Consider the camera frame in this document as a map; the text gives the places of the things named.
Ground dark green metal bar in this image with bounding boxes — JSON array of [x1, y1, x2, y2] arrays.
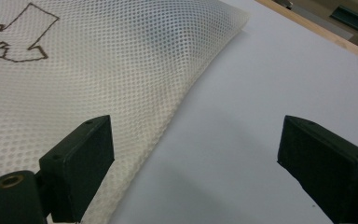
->
[[329, 5, 358, 35]]

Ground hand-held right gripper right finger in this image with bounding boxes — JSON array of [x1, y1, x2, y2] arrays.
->
[[277, 115, 358, 224]]

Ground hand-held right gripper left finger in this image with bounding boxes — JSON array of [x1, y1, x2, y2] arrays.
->
[[38, 115, 116, 224]]

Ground white mesh laundry bag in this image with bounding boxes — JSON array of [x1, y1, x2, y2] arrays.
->
[[0, 0, 252, 224]]

